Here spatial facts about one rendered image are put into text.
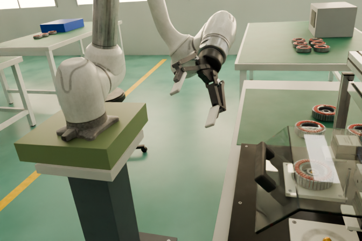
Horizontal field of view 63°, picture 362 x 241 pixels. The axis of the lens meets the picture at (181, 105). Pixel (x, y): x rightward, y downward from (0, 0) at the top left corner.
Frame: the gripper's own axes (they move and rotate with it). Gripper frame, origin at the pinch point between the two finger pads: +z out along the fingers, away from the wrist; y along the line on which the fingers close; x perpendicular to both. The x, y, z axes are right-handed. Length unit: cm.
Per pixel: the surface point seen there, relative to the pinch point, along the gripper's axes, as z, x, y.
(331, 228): 14.5, 16.7, -38.3
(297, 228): 16.3, 10.7, -33.6
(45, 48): -162, -253, 37
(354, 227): 18.6, 25.1, -29.1
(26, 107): -98, -265, 11
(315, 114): -46, 3, -61
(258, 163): 19.3, 20.0, -2.6
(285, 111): -51, -10, -58
